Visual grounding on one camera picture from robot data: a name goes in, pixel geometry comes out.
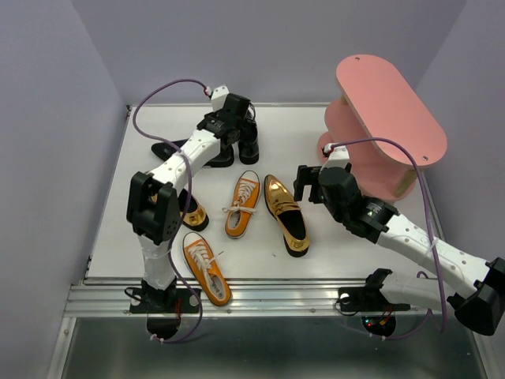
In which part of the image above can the black loafer back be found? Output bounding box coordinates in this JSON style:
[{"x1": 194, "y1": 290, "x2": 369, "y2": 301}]
[{"x1": 238, "y1": 104, "x2": 260, "y2": 165}]

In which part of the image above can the black loafer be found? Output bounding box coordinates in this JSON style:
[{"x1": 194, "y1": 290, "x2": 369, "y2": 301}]
[
  {"x1": 238, "y1": 104, "x2": 260, "y2": 165},
  {"x1": 151, "y1": 142, "x2": 234, "y2": 168}
]

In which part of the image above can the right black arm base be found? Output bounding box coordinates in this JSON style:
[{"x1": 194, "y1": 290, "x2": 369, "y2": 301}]
[{"x1": 334, "y1": 268, "x2": 410, "y2": 315}]

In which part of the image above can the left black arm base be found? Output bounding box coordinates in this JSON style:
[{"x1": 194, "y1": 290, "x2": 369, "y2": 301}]
[{"x1": 124, "y1": 281, "x2": 200, "y2": 314}]

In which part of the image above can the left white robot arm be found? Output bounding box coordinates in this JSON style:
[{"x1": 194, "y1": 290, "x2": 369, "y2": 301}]
[{"x1": 126, "y1": 87, "x2": 252, "y2": 311}]

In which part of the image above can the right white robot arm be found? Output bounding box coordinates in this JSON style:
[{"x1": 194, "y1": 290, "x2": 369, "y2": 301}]
[{"x1": 294, "y1": 165, "x2": 504, "y2": 336}]

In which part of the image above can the pink shoe shelf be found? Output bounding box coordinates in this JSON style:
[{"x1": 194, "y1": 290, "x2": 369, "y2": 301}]
[{"x1": 316, "y1": 54, "x2": 447, "y2": 202}]

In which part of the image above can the gold loafer right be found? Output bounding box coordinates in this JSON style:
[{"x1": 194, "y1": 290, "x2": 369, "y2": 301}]
[{"x1": 264, "y1": 174, "x2": 310, "y2": 257}]

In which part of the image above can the gold loafer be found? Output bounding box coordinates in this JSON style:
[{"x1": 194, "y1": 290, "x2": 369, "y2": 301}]
[
  {"x1": 264, "y1": 174, "x2": 310, "y2": 257},
  {"x1": 149, "y1": 189, "x2": 209, "y2": 235}
]

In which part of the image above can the orange sneaker centre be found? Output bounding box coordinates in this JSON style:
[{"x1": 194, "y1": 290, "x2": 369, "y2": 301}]
[{"x1": 223, "y1": 170, "x2": 261, "y2": 238}]

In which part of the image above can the orange sneaker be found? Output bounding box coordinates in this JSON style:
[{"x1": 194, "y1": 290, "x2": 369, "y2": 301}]
[
  {"x1": 182, "y1": 231, "x2": 232, "y2": 306},
  {"x1": 223, "y1": 170, "x2": 261, "y2": 238}
]

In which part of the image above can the gold loafer left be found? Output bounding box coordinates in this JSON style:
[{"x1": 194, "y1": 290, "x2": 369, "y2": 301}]
[{"x1": 149, "y1": 189, "x2": 209, "y2": 235}]

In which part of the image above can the orange sneaker front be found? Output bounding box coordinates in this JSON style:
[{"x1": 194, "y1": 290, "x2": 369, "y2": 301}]
[{"x1": 182, "y1": 231, "x2": 232, "y2": 306}]

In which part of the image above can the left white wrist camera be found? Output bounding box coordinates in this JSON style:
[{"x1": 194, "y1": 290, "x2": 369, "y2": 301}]
[{"x1": 211, "y1": 85, "x2": 230, "y2": 111}]

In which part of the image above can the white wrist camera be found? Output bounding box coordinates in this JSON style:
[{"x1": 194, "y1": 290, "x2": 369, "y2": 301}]
[
  {"x1": 211, "y1": 85, "x2": 230, "y2": 111},
  {"x1": 321, "y1": 143, "x2": 350, "y2": 170}
]

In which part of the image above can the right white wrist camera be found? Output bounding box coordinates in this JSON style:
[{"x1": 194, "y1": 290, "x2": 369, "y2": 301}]
[{"x1": 321, "y1": 143, "x2": 350, "y2": 170}]

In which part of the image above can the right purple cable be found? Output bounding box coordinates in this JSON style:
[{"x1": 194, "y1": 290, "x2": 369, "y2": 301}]
[{"x1": 325, "y1": 137, "x2": 449, "y2": 341}]

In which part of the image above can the aluminium mounting rail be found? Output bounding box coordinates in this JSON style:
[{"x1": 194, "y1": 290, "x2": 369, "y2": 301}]
[{"x1": 65, "y1": 279, "x2": 443, "y2": 317}]

